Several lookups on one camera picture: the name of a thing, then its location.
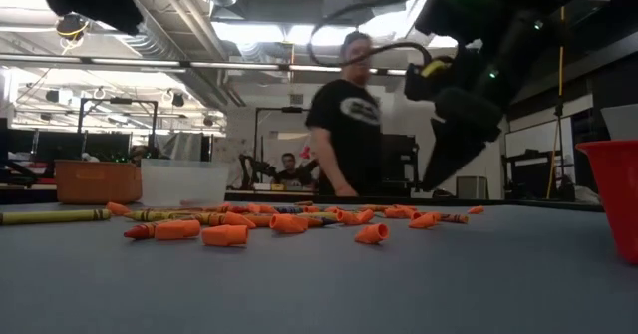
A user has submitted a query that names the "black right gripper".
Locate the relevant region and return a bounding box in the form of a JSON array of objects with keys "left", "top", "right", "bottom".
[{"left": 421, "top": 41, "right": 505, "bottom": 193}]

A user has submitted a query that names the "clear plastic bin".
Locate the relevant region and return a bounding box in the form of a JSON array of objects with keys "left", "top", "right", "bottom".
[{"left": 140, "top": 158, "right": 230, "bottom": 208}]

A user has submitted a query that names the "red crayon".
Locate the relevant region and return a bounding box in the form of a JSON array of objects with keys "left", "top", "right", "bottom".
[{"left": 123, "top": 222, "right": 159, "bottom": 240}]

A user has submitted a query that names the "grey box bin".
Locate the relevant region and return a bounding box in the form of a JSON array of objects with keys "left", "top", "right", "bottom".
[{"left": 455, "top": 175, "right": 490, "bottom": 201}]

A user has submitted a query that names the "black equipment cabinet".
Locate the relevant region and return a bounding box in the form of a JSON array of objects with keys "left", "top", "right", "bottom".
[{"left": 381, "top": 133, "right": 423, "bottom": 198}]

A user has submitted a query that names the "black shelf cart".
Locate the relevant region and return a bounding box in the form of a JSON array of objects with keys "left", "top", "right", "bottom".
[{"left": 501, "top": 149, "right": 575, "bottom": 201}]

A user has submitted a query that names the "whiteboard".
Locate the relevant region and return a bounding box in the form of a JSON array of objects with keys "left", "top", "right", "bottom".
[{"left": 503, "top": 116, "right": 575, "bottom": 159}]

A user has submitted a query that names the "yellow pole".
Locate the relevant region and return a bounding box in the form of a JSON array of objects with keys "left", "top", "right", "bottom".
[{"left": 544, "top": 7, "right": 568, "bottom": 200}]

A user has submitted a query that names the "standing person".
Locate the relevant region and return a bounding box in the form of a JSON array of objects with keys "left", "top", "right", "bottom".
[{"left": 304, "top": 30, "right": 386, "bottom": 198}]

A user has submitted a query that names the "seated person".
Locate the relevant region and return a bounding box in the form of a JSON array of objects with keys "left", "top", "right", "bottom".
[{"left": 271, "top": 152, "right": 320, "bottom": 192}]

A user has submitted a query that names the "red plastic basket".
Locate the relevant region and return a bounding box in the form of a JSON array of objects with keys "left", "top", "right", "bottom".
[{"left": 574, "top": 141, "right": 638, "bottom": 267}]

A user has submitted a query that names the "grey ceiling unit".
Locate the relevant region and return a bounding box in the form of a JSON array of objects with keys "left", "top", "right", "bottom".
[{"left": 322, "top": 0, "right": 356, "bottom": 22}]

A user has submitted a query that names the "long ceiling light bar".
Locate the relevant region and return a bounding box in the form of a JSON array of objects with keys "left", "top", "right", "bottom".
[{"left": 0, "top": 53, "right": 408, "bottom": 81}]

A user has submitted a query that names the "person behind monitors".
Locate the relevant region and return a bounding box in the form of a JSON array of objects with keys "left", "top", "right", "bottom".
[{"left": 128, "top": 143, "right": 152, "bottom": 167}]

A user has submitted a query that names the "black computer monitor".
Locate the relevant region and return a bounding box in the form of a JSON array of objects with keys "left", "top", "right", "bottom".
[
  {"left": 83, "top": 132, "right": 133, "bottom": 163},
  {"left": 5, "top": 127, "right": 37, "bottom": 162},
  {"left": 36, "top": 131, "right": 85, "bottom": 163}
]

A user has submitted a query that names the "orange plastic bin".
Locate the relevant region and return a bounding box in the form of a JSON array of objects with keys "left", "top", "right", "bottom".
[{"left": 54, "top": 159, "right": 144, "bottom": 205}]

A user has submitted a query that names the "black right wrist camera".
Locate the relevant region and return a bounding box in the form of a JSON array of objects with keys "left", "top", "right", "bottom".
[{"left": 403, "top": 57, "right": 454, "bottom": 102}]

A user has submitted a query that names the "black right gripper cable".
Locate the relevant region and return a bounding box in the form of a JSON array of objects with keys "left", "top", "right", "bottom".
[{"left": 305, "top": 0, "right": 436, "bottom": 69}]

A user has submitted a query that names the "black metal frame rig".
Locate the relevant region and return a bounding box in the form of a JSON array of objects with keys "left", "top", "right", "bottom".
[
  {"left": 253, "top": 106, "right": 313, "bottom": 185},
  {"left": 77, "top": 96, "right": 160, "bottom": 149}
]

